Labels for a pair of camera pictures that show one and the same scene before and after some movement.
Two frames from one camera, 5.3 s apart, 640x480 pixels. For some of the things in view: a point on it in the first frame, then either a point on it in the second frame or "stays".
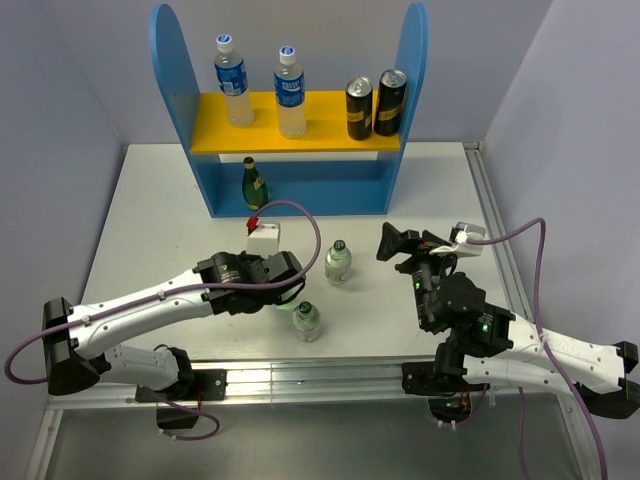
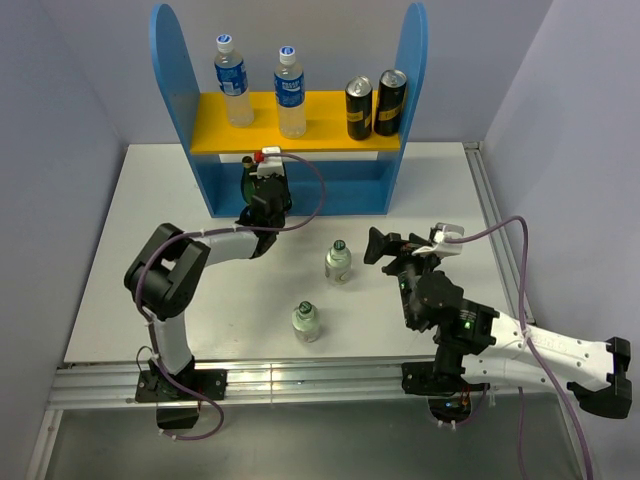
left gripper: (247, 258) → (284, 185)
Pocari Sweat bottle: (289, 92) stays
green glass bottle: (254, 187) stays
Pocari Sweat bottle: (231, 73) stays
